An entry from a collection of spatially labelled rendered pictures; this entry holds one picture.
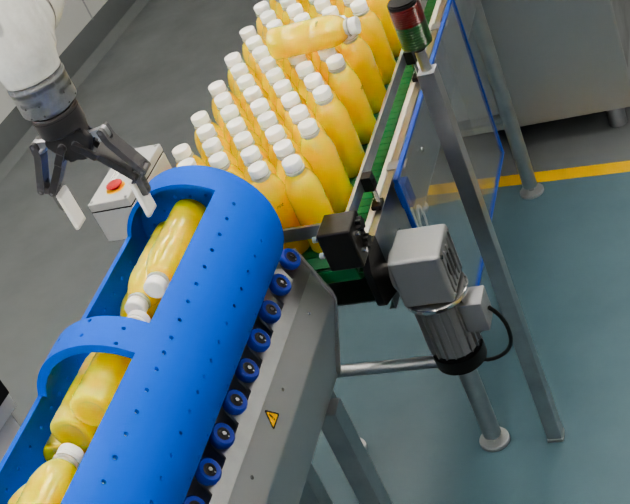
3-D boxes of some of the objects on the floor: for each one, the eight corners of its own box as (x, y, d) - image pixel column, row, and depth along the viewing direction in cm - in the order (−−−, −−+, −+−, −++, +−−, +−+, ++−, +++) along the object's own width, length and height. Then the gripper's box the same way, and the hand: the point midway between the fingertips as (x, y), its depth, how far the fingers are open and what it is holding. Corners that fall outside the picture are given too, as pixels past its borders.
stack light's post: (547, 442, 288) (415, 76, 228) (549, 431, 291) (418, 66, 231) (563, 441, 286) (434, 72, 226) (564, 429, 289) (437, 62, 229)
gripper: (-25, 135, 173) (43, 243, 184) (112, 105, 163) (175, 221, 174) (-4, 109, 178) (61, 215, 190) (130, 77, 168) (190, 192, 180)
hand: (113, 212), depth 182 cm, fingers open, 13 cm apart
